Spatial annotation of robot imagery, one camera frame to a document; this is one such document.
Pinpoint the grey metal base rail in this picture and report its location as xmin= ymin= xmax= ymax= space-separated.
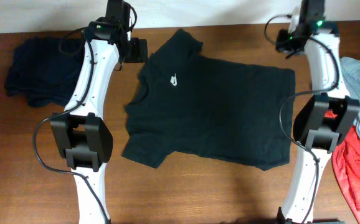
xmin=311 ymin=219 xmax=345 ymax=224

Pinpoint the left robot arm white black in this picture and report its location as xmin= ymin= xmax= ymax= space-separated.
xmin=48 ymin=0 xmax=148 ymax=223

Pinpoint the black Nike t-shirt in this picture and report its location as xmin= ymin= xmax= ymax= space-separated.
xmin=122 ymin=29 xmax=295 ymax=170

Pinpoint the red mesh shirt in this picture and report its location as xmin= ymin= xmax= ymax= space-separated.
xmin=332 ymin=120 xmax=360 ymax=223

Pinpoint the folded navy blue garment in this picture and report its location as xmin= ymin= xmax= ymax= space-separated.
xmin=4 ymin=37 xmax=85 ymax=108

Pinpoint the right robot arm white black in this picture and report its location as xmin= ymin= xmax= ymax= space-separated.
xmin=275 ymin=0 xmax=360 ymax=223

